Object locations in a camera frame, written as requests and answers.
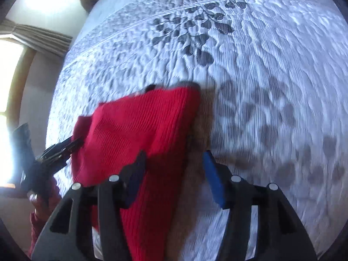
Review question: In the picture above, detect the grey curtain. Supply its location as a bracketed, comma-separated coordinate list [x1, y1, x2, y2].
[1, 19, 73, 58]

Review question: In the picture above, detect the white quilted bedspread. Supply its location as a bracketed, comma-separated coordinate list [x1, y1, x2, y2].
[46, 0, 347, 260]

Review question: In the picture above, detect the wooden window frame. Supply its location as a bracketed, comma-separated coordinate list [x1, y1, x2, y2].
[1, 37, 36, 199]

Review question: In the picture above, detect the person's left hand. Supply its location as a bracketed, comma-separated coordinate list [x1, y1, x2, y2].
[29, 177, 62, 222]

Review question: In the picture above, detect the red knit sweater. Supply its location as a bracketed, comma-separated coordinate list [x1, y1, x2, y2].
[71, 82, 201, 260]

